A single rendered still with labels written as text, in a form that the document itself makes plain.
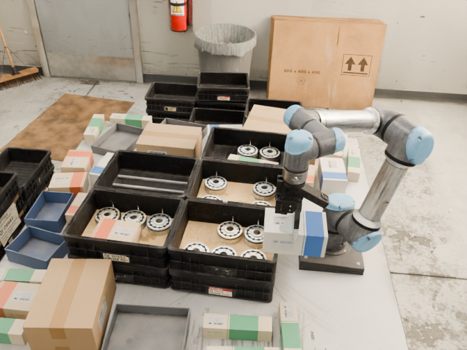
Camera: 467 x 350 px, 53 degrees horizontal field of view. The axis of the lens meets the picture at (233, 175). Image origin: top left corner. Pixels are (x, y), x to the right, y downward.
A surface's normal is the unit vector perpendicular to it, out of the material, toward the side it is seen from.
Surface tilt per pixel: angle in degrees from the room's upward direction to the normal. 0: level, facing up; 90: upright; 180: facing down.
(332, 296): 0
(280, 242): 90
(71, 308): 0
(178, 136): 0
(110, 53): 90
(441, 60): 90
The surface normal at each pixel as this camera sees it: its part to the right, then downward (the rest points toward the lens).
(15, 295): 0.03, -0.81
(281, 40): -0.07, 0.46
